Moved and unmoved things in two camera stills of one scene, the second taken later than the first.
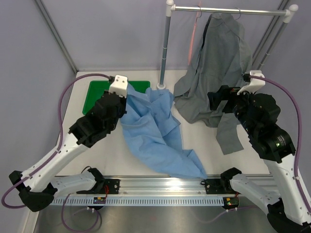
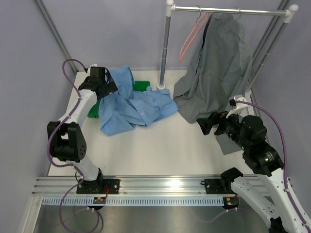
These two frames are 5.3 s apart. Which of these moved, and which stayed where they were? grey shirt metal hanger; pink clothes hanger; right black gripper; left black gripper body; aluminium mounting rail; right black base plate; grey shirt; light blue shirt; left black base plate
Moved: left black gripper body; pink clothes hanger; right black gripper; light blue shirt
Stayed: grey shirt; left black base plate; grey shirt metal hanger; right black base plate; aluminium mounting rail
